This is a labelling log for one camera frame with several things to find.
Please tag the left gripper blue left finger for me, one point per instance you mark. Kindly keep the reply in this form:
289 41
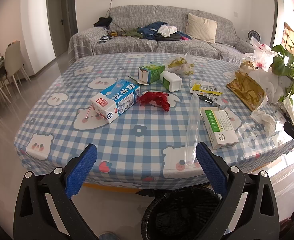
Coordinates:
77 170

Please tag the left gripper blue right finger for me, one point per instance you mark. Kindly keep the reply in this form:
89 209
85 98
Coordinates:
210 164

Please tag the white tissue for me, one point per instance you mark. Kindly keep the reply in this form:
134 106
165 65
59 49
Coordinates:
266 120

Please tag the white green pill box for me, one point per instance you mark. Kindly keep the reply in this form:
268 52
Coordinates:
219 128

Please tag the gold tissue package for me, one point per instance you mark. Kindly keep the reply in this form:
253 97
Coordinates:
246 88

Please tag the blue white milk carton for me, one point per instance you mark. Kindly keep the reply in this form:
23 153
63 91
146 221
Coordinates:
113 101

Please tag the clear plastic tube case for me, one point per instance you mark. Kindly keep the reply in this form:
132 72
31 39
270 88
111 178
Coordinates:
192 133

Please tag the yellow silver snack wrapper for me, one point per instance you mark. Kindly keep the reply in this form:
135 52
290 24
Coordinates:
207 92

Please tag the red mesh net bag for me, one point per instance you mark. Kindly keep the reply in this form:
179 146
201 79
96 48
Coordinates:
160 98

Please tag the white plastic medicine bottle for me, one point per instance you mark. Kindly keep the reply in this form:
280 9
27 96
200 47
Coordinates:
171 81

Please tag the clear bag with yellow wrappers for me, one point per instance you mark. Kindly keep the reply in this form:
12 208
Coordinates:
181 65

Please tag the green white medicine box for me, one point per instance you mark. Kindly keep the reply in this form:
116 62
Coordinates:
148 73

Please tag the black item on sofa arm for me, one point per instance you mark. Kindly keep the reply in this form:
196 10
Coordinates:
103 22

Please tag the black trash bin with liner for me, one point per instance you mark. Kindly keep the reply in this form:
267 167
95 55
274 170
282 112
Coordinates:
179 214

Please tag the white plastic bag pile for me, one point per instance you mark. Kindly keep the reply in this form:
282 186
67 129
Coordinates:
274 85

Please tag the green potted plant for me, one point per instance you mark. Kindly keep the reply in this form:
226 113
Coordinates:
283 65

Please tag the white red plastic bag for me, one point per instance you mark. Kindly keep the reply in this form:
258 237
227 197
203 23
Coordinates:
262 57

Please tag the blue checkered bear tablecloth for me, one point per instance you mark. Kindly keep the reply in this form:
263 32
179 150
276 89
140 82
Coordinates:
144 147

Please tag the white round fan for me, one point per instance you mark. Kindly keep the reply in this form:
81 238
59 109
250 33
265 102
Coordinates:
254 34

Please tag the beige striped cushion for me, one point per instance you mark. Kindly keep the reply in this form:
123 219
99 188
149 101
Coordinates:
201 28

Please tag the grey covered sofa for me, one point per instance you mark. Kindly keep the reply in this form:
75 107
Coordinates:
98 40

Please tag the grey interior door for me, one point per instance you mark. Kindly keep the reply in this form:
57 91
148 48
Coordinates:
62 23

